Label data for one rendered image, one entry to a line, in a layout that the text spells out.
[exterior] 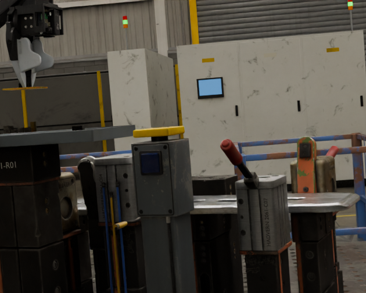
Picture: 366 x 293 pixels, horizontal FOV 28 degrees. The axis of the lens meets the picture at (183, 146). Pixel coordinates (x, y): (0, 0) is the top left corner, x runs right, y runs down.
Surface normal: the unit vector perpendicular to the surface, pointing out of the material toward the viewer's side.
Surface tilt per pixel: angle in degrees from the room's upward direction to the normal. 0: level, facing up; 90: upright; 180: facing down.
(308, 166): 78
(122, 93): 90
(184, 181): 90
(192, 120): 90
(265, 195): 90
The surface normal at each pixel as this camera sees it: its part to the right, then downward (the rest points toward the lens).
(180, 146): 0.91, -0.05
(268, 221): -0.41, 0.08
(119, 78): -0.14, 0.07
